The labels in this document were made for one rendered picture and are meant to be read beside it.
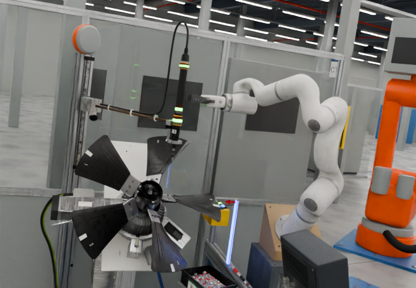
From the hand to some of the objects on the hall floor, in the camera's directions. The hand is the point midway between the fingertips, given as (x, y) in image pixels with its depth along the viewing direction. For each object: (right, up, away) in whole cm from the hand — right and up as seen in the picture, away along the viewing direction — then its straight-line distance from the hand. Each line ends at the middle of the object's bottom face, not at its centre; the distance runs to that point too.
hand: (191, 98), depth 203 cm
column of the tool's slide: (-84, -150, +59) cm, 182 cm away
